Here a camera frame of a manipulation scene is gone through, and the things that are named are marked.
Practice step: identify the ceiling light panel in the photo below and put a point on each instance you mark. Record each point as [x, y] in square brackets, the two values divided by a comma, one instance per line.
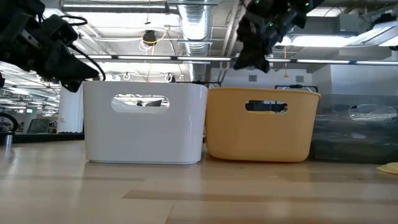
[335, 40]

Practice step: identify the dark background equipment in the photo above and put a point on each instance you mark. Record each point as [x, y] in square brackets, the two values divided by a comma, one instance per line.
[6, 127]

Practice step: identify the black aluminium rig frame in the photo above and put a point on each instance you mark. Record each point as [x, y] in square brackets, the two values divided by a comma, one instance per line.
[46, 137]

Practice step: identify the yellow folded cloth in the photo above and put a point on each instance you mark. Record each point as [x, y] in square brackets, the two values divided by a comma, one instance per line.
[388, 168]

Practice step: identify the silver ventilation duct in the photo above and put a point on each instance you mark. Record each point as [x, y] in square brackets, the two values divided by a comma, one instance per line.
[228, 31]
[196, 31]

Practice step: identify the black background rig frame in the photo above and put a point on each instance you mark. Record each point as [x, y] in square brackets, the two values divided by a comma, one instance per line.
[295, 86]

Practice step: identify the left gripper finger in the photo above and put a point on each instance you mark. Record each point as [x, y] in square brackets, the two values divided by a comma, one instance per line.
[72, 86]
[73, 67]

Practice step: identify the yellow hanging plug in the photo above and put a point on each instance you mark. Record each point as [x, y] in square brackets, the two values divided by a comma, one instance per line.
[285, 74]

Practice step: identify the dark background monitor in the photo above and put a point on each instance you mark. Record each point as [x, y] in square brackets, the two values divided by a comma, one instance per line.
[38, 126]

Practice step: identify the white plastic bin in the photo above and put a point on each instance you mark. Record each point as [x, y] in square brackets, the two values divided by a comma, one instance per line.
[143, 130]

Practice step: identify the orange plastic bin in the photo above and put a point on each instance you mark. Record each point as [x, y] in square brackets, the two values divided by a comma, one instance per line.
[261, 133]

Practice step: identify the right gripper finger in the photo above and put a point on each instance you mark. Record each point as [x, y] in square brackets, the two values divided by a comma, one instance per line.
[261, 60]
[244, 57]

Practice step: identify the white round column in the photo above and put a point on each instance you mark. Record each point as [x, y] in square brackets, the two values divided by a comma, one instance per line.
[70, 109]

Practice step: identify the long ceiling light strip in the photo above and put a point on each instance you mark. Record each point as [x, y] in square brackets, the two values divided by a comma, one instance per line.
[202, 58]

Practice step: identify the grey translucent plastic bin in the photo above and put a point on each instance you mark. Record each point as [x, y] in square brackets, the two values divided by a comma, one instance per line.
[357, 137]

